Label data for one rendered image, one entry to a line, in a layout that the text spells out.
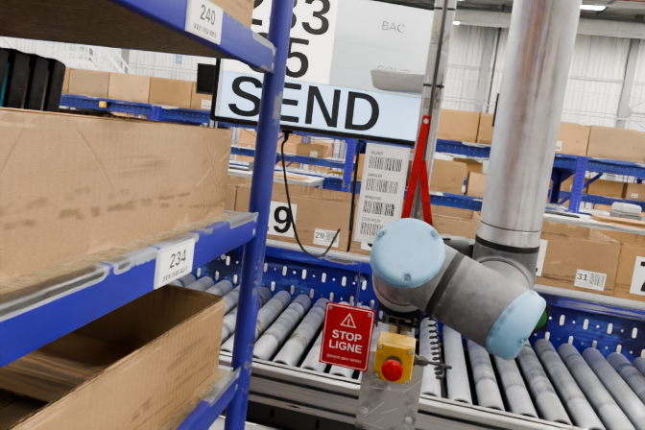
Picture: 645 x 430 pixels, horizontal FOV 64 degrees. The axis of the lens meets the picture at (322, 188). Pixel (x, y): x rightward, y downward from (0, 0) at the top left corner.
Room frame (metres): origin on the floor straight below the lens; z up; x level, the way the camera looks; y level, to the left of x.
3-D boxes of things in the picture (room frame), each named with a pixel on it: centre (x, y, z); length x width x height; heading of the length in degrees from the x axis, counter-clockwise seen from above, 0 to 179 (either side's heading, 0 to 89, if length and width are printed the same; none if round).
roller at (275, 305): (1.36, 0.12, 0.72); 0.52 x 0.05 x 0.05; 169
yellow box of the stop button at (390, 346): (0.96, -0.21, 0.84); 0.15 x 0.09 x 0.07; 79
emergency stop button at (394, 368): (0.92, -0.17, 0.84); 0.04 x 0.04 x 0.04; 79
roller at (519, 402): (1.24, -0.51, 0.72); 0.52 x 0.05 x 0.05; 169
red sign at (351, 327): (1.01, -0.12, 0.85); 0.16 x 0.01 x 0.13; 79
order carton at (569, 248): (1.66, -0.71, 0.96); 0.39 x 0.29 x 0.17; 79
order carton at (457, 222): (1.74, -0.33, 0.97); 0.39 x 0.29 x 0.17; 79
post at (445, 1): (1.02, -0.19, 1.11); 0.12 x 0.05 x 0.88; 79
